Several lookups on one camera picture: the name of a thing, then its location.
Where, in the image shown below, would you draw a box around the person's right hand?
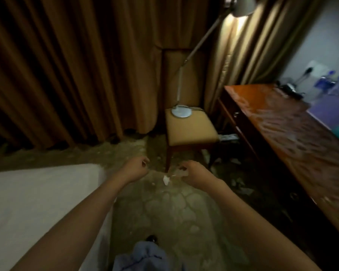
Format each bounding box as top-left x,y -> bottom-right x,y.
178,161 -> 221,192

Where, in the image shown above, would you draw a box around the person's left hand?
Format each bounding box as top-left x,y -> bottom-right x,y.
118,155 -> 151,184

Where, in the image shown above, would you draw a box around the white paper scrap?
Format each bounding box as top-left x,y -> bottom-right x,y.
163,168 -> 190,186

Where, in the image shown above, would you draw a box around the person's left forearm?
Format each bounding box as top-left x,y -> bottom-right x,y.
11,177 -> 131,271

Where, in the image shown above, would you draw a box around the person's right forearm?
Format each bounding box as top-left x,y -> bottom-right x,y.
209,180 -> 323,271

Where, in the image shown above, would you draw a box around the person's blue trousers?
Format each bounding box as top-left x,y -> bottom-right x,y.
113,241 -> 184,271

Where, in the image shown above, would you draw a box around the reddish wooden desk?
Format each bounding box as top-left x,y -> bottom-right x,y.
217,83 -> 339,246

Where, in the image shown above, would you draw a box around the purple desk calendar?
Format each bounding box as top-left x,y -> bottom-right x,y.
306,76 -> 339,131

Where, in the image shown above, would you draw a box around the beige padded stool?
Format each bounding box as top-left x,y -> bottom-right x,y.
165,106 -> 221,173

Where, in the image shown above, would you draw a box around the white bed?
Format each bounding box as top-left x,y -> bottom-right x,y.
0,163 -> 114,271

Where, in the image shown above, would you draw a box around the brown curtain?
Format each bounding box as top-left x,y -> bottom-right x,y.
0,0 -> 328,153

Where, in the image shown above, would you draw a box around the white wall outlet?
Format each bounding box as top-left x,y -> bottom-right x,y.
302,60 -> 331,88

